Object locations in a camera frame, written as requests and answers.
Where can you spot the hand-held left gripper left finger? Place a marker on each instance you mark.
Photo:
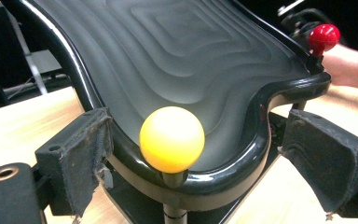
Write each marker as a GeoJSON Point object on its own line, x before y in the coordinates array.
{"type": "Point", "coordinates": [74, 161]}

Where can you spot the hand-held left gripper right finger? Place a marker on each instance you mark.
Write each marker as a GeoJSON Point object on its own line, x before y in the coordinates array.
{"type": "Point", "coordinates": [326, 161]}

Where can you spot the red ball knob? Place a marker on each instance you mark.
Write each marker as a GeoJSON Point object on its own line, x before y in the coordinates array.
{"type": "Point", "coordinates": [324, 38]}

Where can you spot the yellow ball knob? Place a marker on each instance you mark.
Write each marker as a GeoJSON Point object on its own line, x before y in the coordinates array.
{"type": "Point", "coordinates": [171, 139]}

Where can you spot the black wavy ridged tray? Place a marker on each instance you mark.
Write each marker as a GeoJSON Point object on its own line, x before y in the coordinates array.
{"type": "Point", "coordinates": [174, 56]}

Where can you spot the white metal stand frame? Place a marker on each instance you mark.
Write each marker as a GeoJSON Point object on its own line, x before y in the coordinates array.
{"type": "Point", "coordinates": [28, 56]}

